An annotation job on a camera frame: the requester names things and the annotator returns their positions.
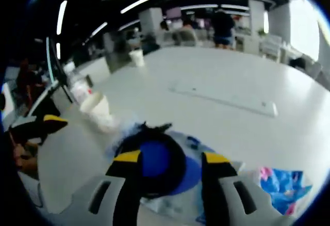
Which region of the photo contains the small white cup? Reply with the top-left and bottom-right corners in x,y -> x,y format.
128,49 -> 145,68

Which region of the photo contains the clear water bottle red label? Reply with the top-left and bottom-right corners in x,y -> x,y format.
68,68 -> 94,106

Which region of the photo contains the white mesh chair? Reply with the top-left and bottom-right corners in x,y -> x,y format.
260,35 -> 283,62

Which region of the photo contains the blue and white tissue packet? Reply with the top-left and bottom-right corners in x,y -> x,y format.
256,166 -> 313,217

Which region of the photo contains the clear plastic bag blue print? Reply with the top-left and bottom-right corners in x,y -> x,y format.
105,112 -> 247,225

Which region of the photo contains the narrow window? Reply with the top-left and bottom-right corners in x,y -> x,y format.
290,0 -> 321,59

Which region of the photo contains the black and blue cap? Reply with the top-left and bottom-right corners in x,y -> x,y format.
115,122 -> 203,199

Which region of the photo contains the dark office chair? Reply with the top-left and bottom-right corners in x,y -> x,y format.
288,57 -> 308,70

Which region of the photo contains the wall screen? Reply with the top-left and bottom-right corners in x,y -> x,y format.
166,7 -> 183,21

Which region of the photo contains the grey office chair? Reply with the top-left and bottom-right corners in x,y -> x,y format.
172,28 -> 198,47

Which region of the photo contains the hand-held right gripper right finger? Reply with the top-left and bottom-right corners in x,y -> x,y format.
201,151 -> 290,226

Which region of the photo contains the dark desk monitor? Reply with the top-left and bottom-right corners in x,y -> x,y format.
46,36 -> 76,104

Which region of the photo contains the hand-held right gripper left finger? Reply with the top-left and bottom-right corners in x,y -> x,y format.
51,150 -> 142,226

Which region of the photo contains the beige paper cup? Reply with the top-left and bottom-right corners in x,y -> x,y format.
79,93 -> 114,133

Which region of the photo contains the person's left hand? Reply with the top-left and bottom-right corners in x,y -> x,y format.
11,139 -> 39,172

